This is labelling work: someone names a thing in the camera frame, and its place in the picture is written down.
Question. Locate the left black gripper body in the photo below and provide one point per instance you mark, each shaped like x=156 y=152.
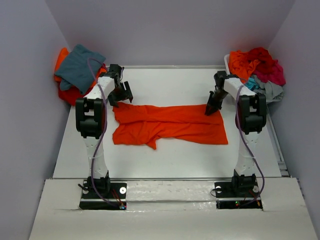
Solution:
x=121 y=88

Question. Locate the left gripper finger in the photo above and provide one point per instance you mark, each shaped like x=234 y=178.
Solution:
x=115 y=98
x=126 y=92

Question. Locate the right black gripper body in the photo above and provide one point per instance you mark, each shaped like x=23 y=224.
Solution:
x=216 y=99

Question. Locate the orange t shirt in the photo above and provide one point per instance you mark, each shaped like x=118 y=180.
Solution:
x=145 y=124
x=62 y=55

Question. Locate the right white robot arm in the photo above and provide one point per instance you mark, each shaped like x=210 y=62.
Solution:
x=250 y=119

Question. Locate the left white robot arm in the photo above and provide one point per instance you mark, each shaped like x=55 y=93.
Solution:
x=91 y=123

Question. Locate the cyan crumpled t shirt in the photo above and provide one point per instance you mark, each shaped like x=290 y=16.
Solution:
x=251 y=84

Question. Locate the red folded t shirt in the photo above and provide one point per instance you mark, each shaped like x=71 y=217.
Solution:
x=71 y=95

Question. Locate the teal folded t shirt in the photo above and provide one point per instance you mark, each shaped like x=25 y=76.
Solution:
x=77 y=68

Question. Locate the white laundry basket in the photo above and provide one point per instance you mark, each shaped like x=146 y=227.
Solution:
x=272 y=100

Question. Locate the grey crumpled t shirt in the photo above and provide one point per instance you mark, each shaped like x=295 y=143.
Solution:
x=270 y=88

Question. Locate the red crumpled t shirt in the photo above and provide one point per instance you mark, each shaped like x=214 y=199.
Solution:
x=266 y=62

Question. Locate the orange folded t shirt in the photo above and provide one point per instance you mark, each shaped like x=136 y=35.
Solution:
x=62 y=55

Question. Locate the magenta crumpled t shirt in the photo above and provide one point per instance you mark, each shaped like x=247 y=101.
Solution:
x=276 y=76

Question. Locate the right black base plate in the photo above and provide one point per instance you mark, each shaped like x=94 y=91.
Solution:
x=227 y=199

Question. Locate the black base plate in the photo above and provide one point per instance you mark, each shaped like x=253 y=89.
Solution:
x=114 y=200
x=227 y=199

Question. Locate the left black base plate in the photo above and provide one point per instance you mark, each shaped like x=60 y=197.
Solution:
x=114 y=200

